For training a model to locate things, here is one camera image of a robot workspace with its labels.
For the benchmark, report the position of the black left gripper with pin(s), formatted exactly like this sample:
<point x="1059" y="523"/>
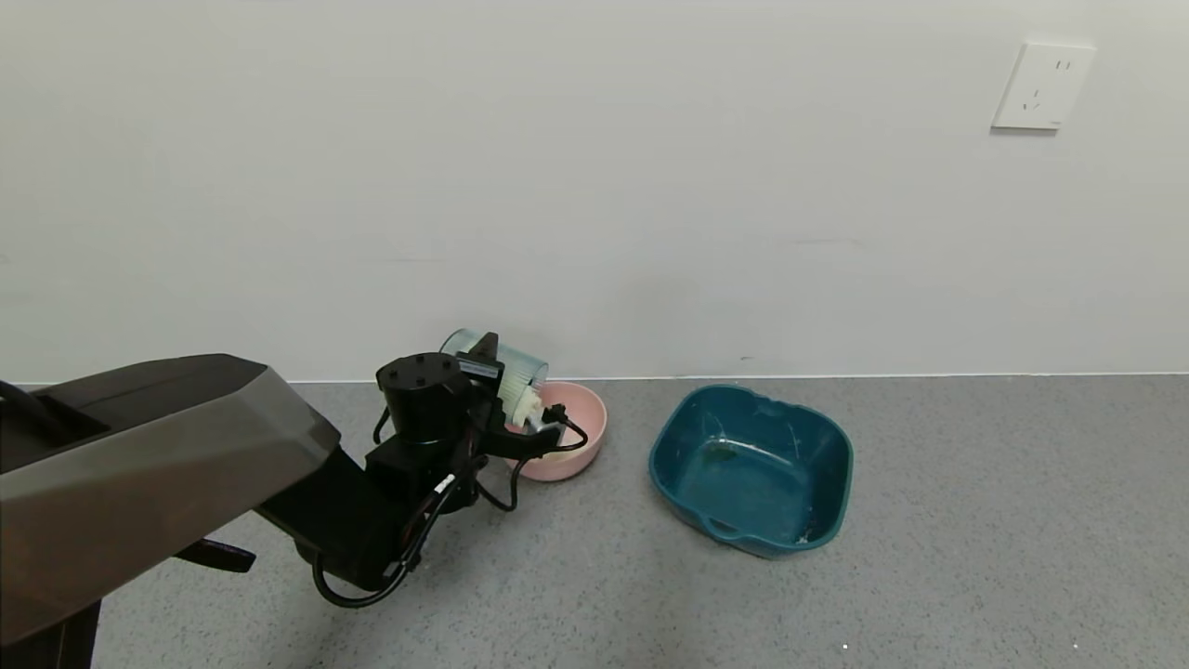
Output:
<point x="479" y="368"/>

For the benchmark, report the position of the white powder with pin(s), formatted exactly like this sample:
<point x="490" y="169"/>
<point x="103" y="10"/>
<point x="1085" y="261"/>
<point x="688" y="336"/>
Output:
<point x="520" y="400"/>

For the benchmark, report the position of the ribbed translucent teal cup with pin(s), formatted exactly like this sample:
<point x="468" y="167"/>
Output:
<point x="520" y="364"/>

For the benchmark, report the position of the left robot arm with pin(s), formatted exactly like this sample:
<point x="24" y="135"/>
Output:
<point x="139" y="474"/>

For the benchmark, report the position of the pink plastic bowl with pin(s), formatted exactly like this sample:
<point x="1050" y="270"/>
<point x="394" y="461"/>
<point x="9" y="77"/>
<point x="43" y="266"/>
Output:
<point x="585" y="418"/>

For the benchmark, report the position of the dark teal square tray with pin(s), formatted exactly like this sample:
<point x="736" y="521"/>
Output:
<point x="752" y="483"/>

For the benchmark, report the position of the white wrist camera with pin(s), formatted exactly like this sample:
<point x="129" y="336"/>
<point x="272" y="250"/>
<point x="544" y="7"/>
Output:
<point x="536" y="423"/>

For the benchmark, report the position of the white wall socket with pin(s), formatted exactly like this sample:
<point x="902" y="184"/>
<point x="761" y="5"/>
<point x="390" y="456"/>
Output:
<point x="1042" y="86"/>

